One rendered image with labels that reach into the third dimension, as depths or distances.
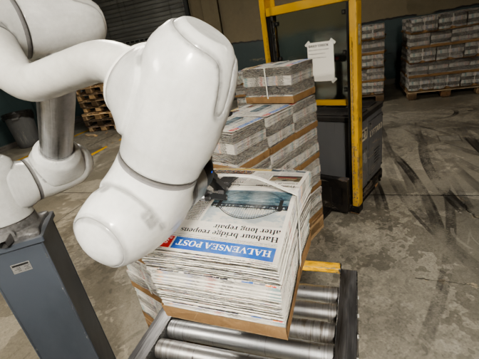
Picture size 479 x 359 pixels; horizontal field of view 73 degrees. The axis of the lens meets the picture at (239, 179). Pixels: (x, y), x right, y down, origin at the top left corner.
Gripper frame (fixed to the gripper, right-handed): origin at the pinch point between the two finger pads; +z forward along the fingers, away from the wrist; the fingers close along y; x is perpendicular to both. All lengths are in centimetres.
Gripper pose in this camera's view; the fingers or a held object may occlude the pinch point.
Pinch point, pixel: (227, 144)
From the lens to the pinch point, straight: 72.7
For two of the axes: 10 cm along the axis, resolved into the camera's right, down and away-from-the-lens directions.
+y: 1.0, 9.3, 3.4
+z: 3.2, -3.6, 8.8
